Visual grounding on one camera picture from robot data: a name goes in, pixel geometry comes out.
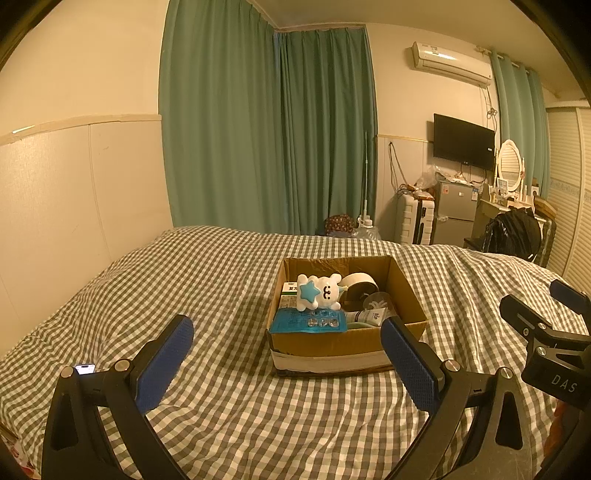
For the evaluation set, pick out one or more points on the white air conditioner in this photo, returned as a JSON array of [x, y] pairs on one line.
[[448, 62]]

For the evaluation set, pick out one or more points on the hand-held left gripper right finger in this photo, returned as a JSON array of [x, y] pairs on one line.
[[411, 364]]

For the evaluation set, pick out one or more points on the black television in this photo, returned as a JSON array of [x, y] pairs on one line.
[[464, 141]]

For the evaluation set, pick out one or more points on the white plush toy blue star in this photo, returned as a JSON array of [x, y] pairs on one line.
[[323, 290]]

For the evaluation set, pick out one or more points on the green curtain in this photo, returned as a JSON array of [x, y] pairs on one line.
[[217, 115], [328, 129]]

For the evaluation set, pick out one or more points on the light teal curtain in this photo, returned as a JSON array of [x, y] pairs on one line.
[[519, 110]]

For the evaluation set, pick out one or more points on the red label packet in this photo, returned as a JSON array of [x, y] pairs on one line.
[[18, 459]]

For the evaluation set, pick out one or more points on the pale green folding hanger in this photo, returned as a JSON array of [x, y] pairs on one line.
[[358, 325]]

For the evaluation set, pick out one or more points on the smartphone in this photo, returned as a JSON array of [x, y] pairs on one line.
[[85, 369]]

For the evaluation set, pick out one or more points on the green checked blanket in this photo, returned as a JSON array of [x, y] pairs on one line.
[[207, 300]]

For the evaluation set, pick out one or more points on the white cream tube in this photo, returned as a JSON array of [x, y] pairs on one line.
[[369, 316]]

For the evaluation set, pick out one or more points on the white pole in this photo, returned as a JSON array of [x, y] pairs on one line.
[[365, 180]]

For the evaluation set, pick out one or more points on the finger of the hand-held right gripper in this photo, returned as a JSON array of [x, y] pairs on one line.
[[570, 295], [519, 316]]

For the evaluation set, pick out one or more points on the white oval mirror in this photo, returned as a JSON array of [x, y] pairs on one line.
[[510, 166]]

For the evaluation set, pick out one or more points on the tape roll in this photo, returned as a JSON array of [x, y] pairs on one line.
[[358, 279]]

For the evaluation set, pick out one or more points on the clear plastic bag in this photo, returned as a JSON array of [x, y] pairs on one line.
[[428, 177]]

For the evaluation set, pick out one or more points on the brown cardboard box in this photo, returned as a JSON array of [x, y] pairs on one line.
[[332, 344]]

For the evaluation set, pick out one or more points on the patterned cushion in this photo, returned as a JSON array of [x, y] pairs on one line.
[[340, 224]]

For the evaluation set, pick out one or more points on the foil backed blister pack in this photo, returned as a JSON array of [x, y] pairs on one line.
[[291, 321]]

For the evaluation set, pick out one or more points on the dressing table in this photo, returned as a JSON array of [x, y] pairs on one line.
[[489, 205]]

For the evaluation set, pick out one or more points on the green and white medicine box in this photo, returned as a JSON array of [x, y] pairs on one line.
[[288, 295]]

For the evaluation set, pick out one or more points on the clear plastic wrapper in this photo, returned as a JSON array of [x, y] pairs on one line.
[[381, 302]]

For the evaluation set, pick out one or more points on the silver fridge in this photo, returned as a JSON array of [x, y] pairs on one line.
[[457, 212]]

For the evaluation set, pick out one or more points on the wooden chair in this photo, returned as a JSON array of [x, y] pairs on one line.
[[548, 230]]

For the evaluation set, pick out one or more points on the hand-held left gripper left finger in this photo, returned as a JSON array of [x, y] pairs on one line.
[[161, 369]]

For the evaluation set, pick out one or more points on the louvered wardrobe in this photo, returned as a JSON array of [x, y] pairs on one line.
[[570, 194]]

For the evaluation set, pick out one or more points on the white suitcase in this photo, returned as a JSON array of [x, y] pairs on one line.
[[413, 219]]

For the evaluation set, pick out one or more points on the black backpack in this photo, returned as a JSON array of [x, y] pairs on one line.
[[512, 233]]

